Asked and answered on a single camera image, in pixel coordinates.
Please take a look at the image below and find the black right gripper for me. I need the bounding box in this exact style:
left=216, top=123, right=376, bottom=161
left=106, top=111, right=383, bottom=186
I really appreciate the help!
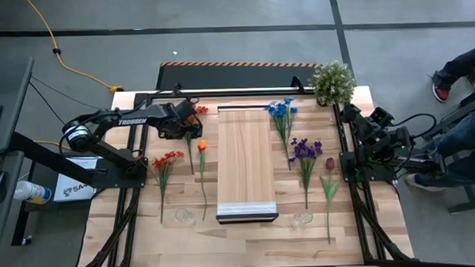
left=340, top=103, right=382, bottom=146

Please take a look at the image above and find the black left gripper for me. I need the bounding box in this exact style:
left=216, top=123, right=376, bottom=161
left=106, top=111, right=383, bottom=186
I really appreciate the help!
left=156, top=98, right=203, bottom=140

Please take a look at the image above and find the orange artificial tulip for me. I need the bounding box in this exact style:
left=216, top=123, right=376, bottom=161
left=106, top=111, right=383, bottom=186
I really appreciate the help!
left=196, top=139, right=211, bottom=222

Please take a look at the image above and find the dark red artificial tulip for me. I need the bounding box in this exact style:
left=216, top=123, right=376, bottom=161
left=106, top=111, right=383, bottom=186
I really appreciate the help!
left=318, top=156, right=343, bottom=246

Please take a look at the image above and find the purple artificial flower bunch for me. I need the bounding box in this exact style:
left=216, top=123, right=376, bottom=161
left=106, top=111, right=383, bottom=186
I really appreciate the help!
left=287, top=136, right=326, bottom=211

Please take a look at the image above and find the blue artificial flower bunch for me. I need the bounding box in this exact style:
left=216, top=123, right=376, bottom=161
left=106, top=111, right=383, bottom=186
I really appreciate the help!
left=264, top=96, right=302, bottom=172

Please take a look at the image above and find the clear glass vase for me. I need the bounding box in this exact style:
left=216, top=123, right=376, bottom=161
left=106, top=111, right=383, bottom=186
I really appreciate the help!
left=291, top=208, right=315, bottom=227
left=173, top=206, right=196, bottom=224

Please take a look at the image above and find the potted green plant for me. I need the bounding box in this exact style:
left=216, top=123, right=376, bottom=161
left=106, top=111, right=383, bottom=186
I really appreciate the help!
left=308, top=59, right=359, bottom=108

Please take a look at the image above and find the black mat hazard-striped edge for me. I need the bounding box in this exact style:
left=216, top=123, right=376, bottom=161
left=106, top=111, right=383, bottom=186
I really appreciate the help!
left=154, top=55, right=324, bottom=93

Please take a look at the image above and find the white printed box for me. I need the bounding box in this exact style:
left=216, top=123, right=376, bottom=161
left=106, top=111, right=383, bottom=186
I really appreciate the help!
left=51, top=155, right=103, bottom=204

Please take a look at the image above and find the white plastic bottle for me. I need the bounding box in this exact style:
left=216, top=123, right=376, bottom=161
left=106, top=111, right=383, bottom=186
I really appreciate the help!
left=13, top=179, right=53, bottom=206

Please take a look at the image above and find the grey desk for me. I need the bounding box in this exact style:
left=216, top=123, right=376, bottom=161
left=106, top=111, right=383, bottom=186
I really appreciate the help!
left=0, top=55, right=42, bottom=246

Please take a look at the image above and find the black aluminium table frame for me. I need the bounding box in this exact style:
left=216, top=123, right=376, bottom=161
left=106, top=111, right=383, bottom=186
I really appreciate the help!
left=65, top=79, right=416, bottom=267

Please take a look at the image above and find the yellow power cable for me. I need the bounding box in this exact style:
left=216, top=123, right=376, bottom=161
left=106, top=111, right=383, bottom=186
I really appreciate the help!
left=33, top=138, right=71, bottom=152
left=25, top=0, right=125, bottom=97

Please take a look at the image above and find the thin black cable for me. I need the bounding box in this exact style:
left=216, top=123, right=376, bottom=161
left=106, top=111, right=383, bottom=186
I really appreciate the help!
left=28, top=80, right=67, bottom=127
left=28, top=72, right=113, bottom=115

